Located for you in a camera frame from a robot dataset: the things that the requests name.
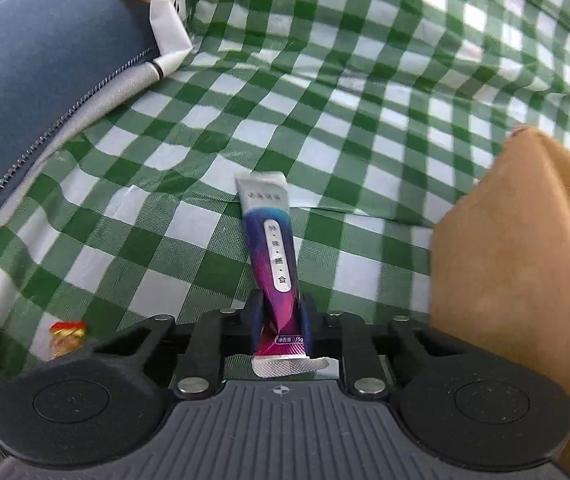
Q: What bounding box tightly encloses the red gold wrapped candy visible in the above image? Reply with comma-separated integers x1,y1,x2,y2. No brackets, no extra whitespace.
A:
49,321,88,360

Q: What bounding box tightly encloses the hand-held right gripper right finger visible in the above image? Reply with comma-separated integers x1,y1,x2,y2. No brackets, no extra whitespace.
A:
300,292,466,397

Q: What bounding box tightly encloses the white paper bag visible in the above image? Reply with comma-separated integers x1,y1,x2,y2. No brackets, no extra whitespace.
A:
105,0,194,81

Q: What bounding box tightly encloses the green checked cloth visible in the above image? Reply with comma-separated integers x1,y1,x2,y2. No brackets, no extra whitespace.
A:
0,0,570,388

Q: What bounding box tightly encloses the purple stick packet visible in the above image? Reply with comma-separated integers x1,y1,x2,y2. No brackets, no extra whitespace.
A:
235,171,330,379

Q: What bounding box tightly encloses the brown cardboard box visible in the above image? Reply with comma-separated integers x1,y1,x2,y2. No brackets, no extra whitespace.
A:
430,126,570,480

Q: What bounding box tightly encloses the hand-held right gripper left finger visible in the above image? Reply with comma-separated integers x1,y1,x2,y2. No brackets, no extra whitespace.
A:
90,290,266,397

